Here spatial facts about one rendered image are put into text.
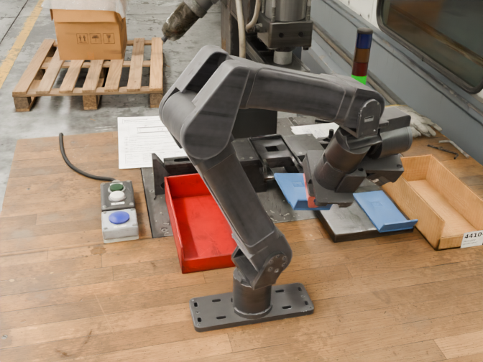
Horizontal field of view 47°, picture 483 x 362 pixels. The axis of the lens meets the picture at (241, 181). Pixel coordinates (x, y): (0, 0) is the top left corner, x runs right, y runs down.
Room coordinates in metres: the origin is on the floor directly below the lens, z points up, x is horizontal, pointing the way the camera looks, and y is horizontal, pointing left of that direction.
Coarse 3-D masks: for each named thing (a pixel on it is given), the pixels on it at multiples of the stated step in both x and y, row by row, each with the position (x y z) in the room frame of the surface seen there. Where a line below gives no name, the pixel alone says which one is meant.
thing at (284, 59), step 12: (252, 36) 1.30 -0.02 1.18; (252, 48) 1.20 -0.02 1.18; (264, 48) 1.24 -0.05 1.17; (288, 48) 1.09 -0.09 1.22; (252, 60) 1.19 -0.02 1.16; (264, 60) 1.12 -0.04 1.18; (276, 60) 1.10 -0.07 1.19; (288, 60) 1.10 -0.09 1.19; (300, 60) 1.12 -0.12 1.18; (240, 108) 1.04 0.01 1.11
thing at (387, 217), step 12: (360, 192) 1.03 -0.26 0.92; (372, 192) 1.03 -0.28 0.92; (384, 192) 1.03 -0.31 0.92; (360, 204) 0.98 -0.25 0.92; (384, 204) 0.98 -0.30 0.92; (372, 216) 0.94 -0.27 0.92; (384, 216) 0.94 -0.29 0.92; (396, 216) 0.94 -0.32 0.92; (384, 228) 0.88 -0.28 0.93; (396, 228) 0.89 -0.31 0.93; (408, 228) 0.90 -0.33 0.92
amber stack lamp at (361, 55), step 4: (356, 48) 1.31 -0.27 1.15; (360, 48) 1.31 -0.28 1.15; (368, 48) 1.31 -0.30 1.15; (356, 52) 1.31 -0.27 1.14; (360, 52) 1.31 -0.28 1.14; (364, 52) 1.31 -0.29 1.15; (368, 52) 1.31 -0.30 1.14; (356, 56) 1.31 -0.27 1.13; (360, 56) 1.31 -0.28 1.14; (364, 56) 1.31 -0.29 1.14; (368, 56) 1.31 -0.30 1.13; (356, 60) 1.31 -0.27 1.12; (360, 60) 1.31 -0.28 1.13; (364, 60) 1.31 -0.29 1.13; (368, 60) 1.31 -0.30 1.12
